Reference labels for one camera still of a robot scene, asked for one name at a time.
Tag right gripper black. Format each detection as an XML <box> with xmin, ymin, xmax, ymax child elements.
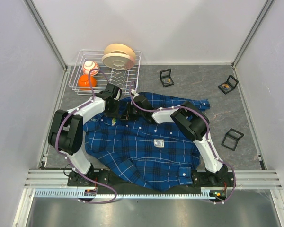
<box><xmin>119</xmin><ymin>102</ymin><xmax>144</xmax><ymax>121</ymax></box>

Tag blue plaid shirt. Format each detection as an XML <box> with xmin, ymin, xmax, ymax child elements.
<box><xmin>82</xmin><ymin>91</ymin><xmax>210</xmax><ymax>192</ymax></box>

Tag round orange picture brooch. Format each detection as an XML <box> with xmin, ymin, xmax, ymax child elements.
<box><xmin>163</xmin><ymin>78</ymin><xmax>170</xmax><ymax>84</ymax></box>

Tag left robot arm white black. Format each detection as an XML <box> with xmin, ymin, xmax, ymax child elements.
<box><xmin>48</xmin><ymin>83</ymin><xmax>122</xmax><ymax>186</ymax></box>

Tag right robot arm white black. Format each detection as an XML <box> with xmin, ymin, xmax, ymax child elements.
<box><xmin>121</xmin><ymin>95</ymin><xmax>233</xmax><ymax>186</ymax></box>

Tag white shirt label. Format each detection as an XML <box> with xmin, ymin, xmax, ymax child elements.
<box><xmin>153</xmin><ymin>139</ymin><xmax>164</xmax><ymax>148</ymax></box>

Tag beige plate front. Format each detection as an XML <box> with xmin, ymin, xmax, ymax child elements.
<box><xmin>102</xmin><ymin>53</ymin><xmax>135</xmax><ymax>70</ymax></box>

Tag beige plate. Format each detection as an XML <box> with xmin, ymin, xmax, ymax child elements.
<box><xmin>104</xmin><ymin>43</ymin><xmax>136</xmax><ymax>59</ymax></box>
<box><xmin>102</xmin><ymin>53</ymin><xmax>135</xmax><ymax>70</ymax></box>

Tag white orange patterned bowl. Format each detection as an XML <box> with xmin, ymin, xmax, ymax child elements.
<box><xmin>82</xmin><ymin>60</ymin><xmax>100</xmax><ymax>76</ymax></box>

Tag black display box centre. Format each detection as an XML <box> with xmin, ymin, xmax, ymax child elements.
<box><xmin>160</xmin><ymin>69</ymin><xmax>174</xmax><ymax>87</ymax></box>

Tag black display box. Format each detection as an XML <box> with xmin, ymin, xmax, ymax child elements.
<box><xmin>160</xmin><ymin>69</ymin><xmax>174</xmax><ymax>87</ymax></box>
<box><xmin>221</xmin><ymin>128</ymin><xmax>244</xmax><ymax>151</ymax></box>
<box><xmin>218</xmin><ymin>75</ymin><xmax>239</xmax><ymax>95</ymax></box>

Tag beige plate rear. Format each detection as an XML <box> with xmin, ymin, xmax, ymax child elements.
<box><xmin>104</xmin><ymin>43</ymin><xmax>136</xmax><ymax>59</ymax></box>

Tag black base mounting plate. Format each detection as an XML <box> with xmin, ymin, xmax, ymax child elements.
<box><xmin>67</xmin><ymin>168</ymin><xmax>237</xmax><ymax>195</ymax></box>

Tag black display box far right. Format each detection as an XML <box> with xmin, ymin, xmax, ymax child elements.
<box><xmin>218</xmin><ymin>75</ymin><xmax>239</xmax><ymax>95</ymax></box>

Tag black display box near right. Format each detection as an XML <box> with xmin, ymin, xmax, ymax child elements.
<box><xmin>221</xmin><ymin>128</ymin><xmax>244</xmax><ymax>151</ymax></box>

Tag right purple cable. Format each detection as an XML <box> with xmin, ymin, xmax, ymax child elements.
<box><xmin>128</xmin><ymin>80</ymin><xmax>237</xmax><ymax>205</ymax></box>

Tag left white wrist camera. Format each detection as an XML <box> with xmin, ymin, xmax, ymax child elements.
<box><xmin>114</xmin><ymin>88</ymin><xmax>122</xmax><ymax>100</ymax></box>

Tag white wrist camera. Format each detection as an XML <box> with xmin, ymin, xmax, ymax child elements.
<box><xmin>130</xmin><ymin>89</ymin><xmax>140</xmax><ymax>98</ymax></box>
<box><xmin>114</xmin><ymin>88</ymin><xmax>122</xmax><ymax>100</ymax></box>

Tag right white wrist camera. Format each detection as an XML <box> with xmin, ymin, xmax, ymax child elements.
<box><xmin>130</xmin><ymin>89</ymin><xmax>140</xmax><ymax>98</ymax></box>

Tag white wire dish rack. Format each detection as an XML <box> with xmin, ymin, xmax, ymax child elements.
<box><xmin>68</xmin><ymin>49</ymin><xmax>142</xmax><ymax>97</ymax></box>

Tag grey slotted cable duct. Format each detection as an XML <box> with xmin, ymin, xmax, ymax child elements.
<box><xmin>35</xmin><ymin>189</ymin><xmax>225</xmax><ymax>199</ymax></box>

